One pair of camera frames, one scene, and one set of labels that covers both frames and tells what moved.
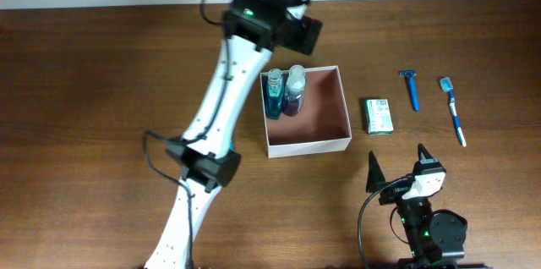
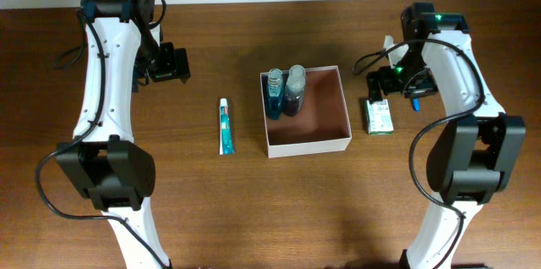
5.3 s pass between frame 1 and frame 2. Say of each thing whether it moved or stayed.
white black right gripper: moved
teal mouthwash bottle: stayed
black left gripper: moved
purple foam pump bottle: stayed
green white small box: stayed
